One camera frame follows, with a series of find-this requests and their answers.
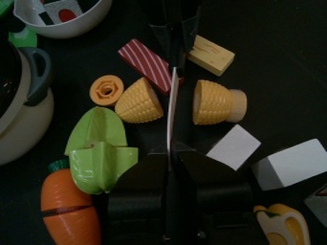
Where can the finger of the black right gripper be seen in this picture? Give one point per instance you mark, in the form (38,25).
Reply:
(161,36)
(191,32)

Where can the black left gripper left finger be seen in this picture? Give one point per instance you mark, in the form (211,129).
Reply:
(137,204)

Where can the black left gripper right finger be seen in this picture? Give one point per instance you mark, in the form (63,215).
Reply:
(222,204)

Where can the yellow wooden block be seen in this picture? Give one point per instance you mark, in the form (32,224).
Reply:
(211,55)

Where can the red white striped block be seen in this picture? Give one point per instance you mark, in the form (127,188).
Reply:
(147,63)

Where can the glossy green corn husk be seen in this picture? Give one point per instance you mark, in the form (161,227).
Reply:
(100,169)

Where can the yellow toy pepper slice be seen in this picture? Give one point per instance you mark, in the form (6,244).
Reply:
(277,226)

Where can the orange toy carrot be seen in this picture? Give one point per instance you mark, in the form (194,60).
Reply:
(68,207)

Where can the small white block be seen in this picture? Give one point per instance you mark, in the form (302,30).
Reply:
(233,146)

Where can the white bowl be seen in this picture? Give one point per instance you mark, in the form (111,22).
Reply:
(72,27)

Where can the large white block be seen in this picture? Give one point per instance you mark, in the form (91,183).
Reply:
(294,164)

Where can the orange toy disc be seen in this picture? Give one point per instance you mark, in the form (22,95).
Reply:
(106,90)

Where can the yellow toy corn piece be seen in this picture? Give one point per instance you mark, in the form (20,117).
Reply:
(138,103)

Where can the white block red top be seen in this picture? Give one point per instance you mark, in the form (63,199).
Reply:
(318,205)

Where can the toy corn piece with stub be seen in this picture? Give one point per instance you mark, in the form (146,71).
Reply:
(213,103)

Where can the white toy sushi red dot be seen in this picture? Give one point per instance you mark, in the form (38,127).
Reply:
(64,12)

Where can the matte green corn husk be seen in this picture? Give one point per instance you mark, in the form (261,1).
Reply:
(98,127)

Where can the green toy leaf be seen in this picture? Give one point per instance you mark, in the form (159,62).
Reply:
(23,40)

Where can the dark glass pot lid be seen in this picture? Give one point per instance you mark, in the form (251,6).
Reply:
(8,76)

